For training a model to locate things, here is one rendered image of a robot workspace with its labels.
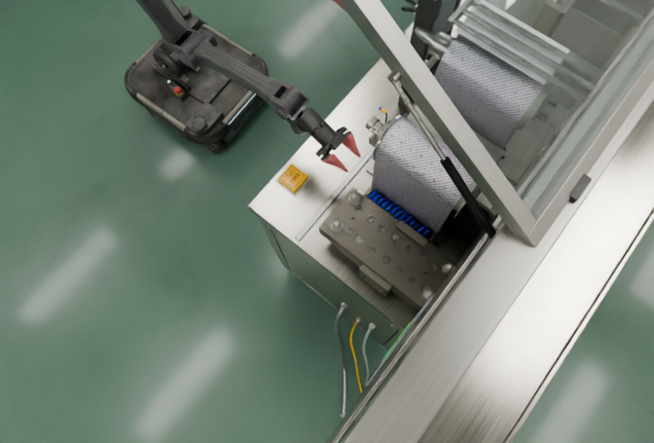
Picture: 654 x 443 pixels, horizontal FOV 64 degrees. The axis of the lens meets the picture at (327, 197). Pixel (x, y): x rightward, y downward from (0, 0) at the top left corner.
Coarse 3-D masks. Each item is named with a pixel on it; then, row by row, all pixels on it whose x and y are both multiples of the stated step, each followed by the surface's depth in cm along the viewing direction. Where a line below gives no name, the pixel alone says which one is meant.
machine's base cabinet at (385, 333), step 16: (272, 240) 194; (288, 240) 167; (288, 256) 201; (304, 256) 173; (304, 272) 208; (320, 272) 176; (320, 288) 214; (336, 288) 182; (336, 304) 220; (352, 304) 185; (352, 320) 227; (368, 320) 192; (384, 320) 164; (384, 336) 195
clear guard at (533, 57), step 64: (384, 0) 66; (448, 0) 70; (512, 0) 76; (576, 0) 82; (640, 0) 89; (448, 64) 71; (512, 64) 77; (576, 64) 83; (640, 64) 91; (512, 128) 78; (576, 128) 85
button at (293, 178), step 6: (288, 168) 168; (294, 168) 168; (282, 174) 167; (288, 174) 167; (294, 174) 167; (300, 174) 167; (306, 174) 167; (282, 180) 166; (288, 180) 166; (294, 180) 166; (300, 180) 166; (306, 180) 168; (288, 186) 166; (294, 186) 166; (300, 186) 167; (294, 192) 166
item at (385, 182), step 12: (384, 168) 136; (372, 180) 150; (384, 180) 143; (396, 180) 137; (384, 192) 150; (396, 192) 144; (408, 192) 138; (396, 204) 152; (408, 204) 146; (420, 204) 139; (432, 204) 134; (420, 216) 146; (432, 216) 140; (444, 216) 135; (432, 228) 147
